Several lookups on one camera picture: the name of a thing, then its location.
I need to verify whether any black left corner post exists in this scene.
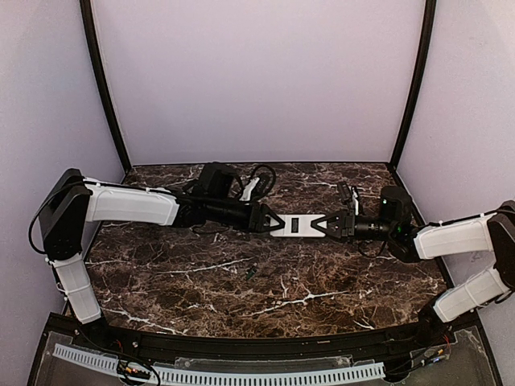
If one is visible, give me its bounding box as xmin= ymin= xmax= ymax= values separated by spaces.
xmin=79 ymin=0 xmax=132 ymax=174

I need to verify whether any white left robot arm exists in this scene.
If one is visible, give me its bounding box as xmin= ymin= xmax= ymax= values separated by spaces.
xmin=27 ymin=162 xmax=286 ymax=325

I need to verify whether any white and red remote control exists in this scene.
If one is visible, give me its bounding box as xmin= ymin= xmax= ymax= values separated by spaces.
xmin=270 ymin=214 xmax=325 ymax=238

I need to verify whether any black corner post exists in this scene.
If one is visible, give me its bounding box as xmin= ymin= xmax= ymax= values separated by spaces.
xmin=79 ymin=0 xmax=132 ymax=174
xmin=389 ymin=0 xmax=437 ymax=170

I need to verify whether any black right corner post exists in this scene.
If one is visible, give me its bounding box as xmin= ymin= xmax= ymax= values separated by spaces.
xmin=389 ymin=0 xmax=437 ymax=170

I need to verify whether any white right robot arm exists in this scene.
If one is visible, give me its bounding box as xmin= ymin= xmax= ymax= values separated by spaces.
xmin=311 ymin=186 xmax=514 ymax=324

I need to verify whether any green black battery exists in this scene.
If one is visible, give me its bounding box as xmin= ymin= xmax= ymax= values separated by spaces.
xmin=245 ymin=266 xmax=257 ymax=281

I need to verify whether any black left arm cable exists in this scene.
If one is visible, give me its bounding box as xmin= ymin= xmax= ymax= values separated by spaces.
xmin=27 ymin=211 xmax=52 ymax=255

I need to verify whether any white slotted cable duct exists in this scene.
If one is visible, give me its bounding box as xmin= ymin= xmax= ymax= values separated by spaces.
xmin=52 ymin=343 xmax=385 ymax=385

